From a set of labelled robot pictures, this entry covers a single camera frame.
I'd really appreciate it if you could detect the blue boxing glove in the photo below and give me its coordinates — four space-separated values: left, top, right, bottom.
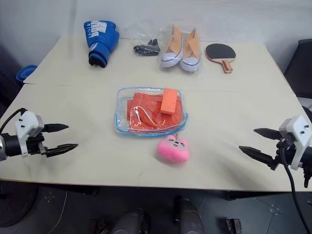
83 20 120 68

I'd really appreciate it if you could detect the table tennis paddle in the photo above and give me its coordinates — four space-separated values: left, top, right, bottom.
205 43 237 75

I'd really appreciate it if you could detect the small clear plastic bag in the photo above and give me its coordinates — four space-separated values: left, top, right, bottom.
121 21 162 58

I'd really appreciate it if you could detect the orange cloth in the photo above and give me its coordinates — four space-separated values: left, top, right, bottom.
126 92 184 134

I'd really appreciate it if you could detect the black chair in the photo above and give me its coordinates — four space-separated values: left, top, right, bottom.
283 39 312 99

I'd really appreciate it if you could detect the blue plastic bowl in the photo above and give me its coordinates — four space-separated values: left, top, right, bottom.
16 64 38 85

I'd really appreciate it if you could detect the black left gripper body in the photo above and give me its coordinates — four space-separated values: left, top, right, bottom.
25 132 48 156

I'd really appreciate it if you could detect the pink plush toy keychain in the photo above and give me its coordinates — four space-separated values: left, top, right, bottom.
156 131 190 163

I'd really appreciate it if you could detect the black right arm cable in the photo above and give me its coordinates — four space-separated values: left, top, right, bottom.
280 145 312 234

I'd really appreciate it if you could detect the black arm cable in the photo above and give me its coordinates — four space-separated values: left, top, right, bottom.
280 145 312 234
0 108 27 133

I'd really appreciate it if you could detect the pair of white shoes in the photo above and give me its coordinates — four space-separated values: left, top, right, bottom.
155 23 203 77

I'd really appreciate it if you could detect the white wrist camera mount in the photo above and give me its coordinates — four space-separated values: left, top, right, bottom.
15 111 45 158
278 115 312 170

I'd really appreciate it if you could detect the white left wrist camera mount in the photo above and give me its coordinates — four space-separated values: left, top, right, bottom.
15 111 45 158

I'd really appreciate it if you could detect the white orange canvas shoe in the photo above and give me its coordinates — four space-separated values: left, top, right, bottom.
180 27 203 73
159 24 184 69

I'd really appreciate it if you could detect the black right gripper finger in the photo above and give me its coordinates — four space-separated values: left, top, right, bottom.
253 127 281 141
238 145 278 171

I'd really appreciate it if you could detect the orange rectangular block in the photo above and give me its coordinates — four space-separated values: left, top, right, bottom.
160 87 180 116

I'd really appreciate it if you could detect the black item in bag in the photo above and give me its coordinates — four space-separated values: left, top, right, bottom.
133 38 160 58

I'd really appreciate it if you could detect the small black floor object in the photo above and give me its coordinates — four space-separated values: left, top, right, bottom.
225 217 242 234

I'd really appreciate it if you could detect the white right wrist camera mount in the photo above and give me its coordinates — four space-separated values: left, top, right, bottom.
278 115 312 170

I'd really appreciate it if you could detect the dark rounded shape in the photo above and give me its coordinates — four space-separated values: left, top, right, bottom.
113 208 148 234
173 195 204 234

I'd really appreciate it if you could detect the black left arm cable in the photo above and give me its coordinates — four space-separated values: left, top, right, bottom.
0 108 27 133

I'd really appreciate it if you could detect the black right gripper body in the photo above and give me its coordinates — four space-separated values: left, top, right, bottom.
274 136 297 170

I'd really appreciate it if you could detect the black round fan base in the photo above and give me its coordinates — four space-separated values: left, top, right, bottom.
0 179 40 229

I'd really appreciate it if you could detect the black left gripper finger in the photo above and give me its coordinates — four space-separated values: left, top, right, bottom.
43 123 70 134
46 143 79 158

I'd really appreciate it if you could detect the clear pouch with orange contents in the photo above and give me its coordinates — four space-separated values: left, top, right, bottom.
114 85 190 140

